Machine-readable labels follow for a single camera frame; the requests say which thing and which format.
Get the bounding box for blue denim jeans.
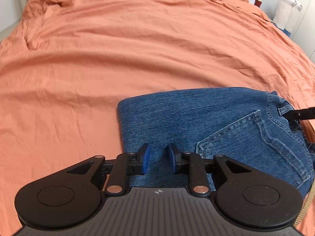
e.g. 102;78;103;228
118;87;314;196

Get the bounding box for khaki webbing belt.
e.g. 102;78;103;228
294;182;314;235

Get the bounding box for red cup on nightstand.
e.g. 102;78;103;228
254;0;262;7

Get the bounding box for orange duvet cover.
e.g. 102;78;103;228
1;0;314;235

